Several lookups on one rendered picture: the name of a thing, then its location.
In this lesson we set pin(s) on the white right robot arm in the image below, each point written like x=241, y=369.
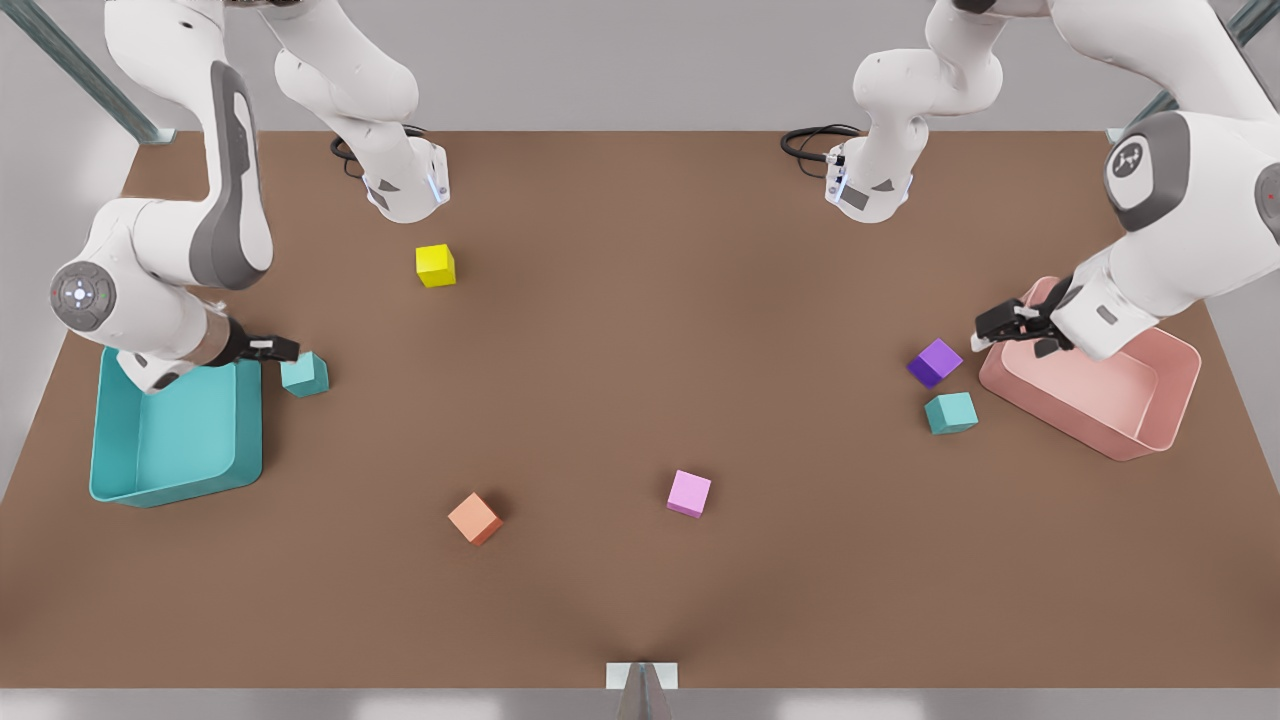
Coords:
x=235, y=200

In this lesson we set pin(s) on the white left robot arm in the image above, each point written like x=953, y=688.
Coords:
x=1180, y=220

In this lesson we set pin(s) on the purple cube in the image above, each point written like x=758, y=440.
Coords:
x=935, y=362

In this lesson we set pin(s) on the teal blue cube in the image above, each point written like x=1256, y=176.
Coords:
x=305, y=375
x=951, y=413

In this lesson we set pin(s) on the pink plastic tray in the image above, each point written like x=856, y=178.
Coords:
x=1110, y=395

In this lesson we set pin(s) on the teal plastic tray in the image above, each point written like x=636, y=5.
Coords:
x=175, y=440

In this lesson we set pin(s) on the yellow cube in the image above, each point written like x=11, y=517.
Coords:
x=436, y=265

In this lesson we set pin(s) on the orange cube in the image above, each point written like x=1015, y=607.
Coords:
x=475, y=518

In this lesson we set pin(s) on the pink cube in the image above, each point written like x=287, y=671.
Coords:
x=689, y=493

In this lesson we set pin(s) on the silver frame post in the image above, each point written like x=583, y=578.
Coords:
x=642, y=692
x=85, y=70
x=1195, y=70

